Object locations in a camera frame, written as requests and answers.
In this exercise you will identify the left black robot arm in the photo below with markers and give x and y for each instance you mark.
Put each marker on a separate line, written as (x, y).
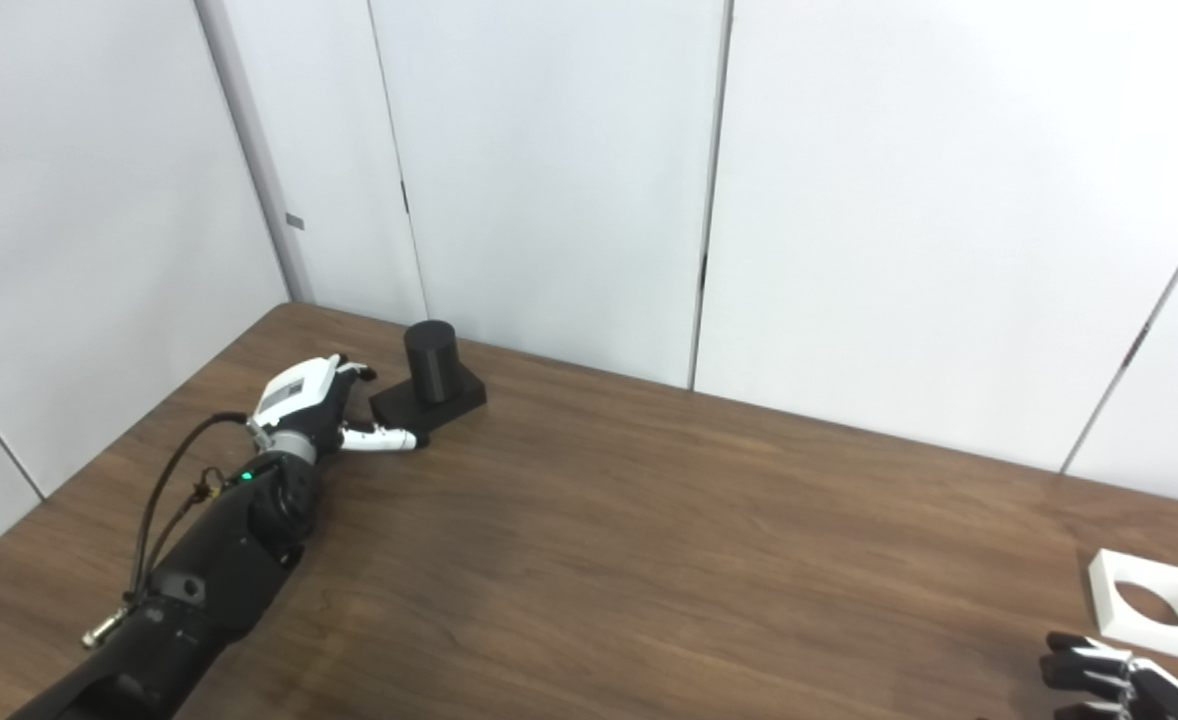
(209, 570)

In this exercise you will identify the grey wall corner post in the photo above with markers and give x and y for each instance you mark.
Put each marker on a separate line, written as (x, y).
(254, 150)

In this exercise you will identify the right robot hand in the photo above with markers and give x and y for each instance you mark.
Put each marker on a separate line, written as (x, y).
(1149, 685)

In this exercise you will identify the black peg with square base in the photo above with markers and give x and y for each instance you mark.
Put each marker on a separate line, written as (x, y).
(434, 380)

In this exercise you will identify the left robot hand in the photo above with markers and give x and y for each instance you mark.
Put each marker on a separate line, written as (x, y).
(294, 400)

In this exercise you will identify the white square piece with hole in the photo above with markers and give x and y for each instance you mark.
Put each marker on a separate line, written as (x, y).
(1109, 600)

